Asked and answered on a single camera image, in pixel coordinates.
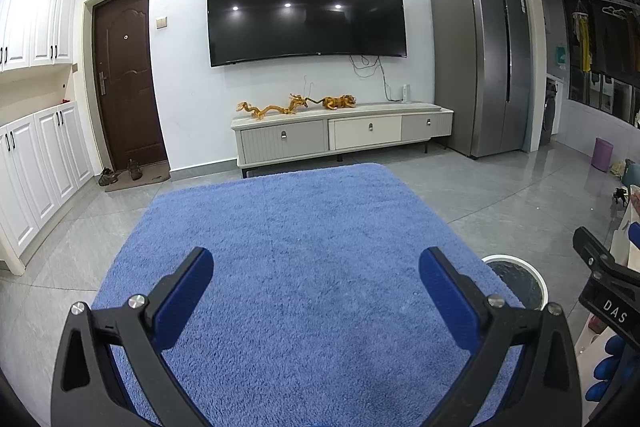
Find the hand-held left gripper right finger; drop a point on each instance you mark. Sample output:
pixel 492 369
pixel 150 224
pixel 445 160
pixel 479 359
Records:
pixel 450 302

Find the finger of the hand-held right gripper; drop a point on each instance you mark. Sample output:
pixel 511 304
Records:
pixel 633 239
pixel 592 252

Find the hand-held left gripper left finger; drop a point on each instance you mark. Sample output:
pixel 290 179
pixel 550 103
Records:
pixel 182 302

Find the white round trash bin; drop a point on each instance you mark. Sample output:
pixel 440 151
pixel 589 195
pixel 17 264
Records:
pixel 520 282

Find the person's right hand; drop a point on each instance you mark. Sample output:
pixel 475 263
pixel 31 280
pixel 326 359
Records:
pixel 607 367

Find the small black floor object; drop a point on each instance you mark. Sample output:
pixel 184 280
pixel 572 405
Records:
pixel 620 197

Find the teal sofa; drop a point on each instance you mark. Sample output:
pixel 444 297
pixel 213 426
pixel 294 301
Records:
pixel 632 172

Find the pale yellow cloth heap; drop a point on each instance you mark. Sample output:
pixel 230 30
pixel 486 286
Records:
pixel 619 168

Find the brown doormat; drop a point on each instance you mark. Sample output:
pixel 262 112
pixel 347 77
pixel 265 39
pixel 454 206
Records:
pixel 150 181

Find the blue fluffy rug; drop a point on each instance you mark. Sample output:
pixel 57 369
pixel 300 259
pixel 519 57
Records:
pixel 300 257

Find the brown shoe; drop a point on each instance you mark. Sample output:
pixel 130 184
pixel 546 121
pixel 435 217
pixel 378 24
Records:
pixel 107 177
pixel 135 169

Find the grey washing machine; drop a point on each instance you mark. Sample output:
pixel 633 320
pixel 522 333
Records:
pixel 550 112

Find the white base cabinets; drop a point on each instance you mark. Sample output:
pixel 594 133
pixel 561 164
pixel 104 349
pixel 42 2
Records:
pixel 45 172

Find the white grey television cabinet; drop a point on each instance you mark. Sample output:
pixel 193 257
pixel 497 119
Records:
pixel 365 132

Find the green white sign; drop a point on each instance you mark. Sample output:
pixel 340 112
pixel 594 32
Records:
pixel 561 58

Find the yellow hanging garment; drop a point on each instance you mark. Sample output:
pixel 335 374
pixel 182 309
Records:
pixel 583 39

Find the golden dragon figurine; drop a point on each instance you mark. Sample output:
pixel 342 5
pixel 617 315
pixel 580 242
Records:
pixel 270 110

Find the white router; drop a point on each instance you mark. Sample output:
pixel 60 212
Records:
pixel 405 93

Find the brown entrance door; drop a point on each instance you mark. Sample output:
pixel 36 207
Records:
pixel 127 82

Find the grey double-door refrigerator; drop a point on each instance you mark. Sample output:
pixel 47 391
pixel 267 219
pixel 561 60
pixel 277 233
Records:
pixel 475 57

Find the golden tiger figurine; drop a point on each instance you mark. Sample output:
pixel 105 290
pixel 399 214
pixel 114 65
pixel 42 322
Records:
pixel 337 102

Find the large black television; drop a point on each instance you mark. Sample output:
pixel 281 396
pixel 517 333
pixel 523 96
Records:
pixel 300 7

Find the gold light switch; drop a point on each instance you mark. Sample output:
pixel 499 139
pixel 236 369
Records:
pixel 162 23

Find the white wall cabinets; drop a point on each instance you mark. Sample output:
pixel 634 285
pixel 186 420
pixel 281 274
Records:
pixel 35 17

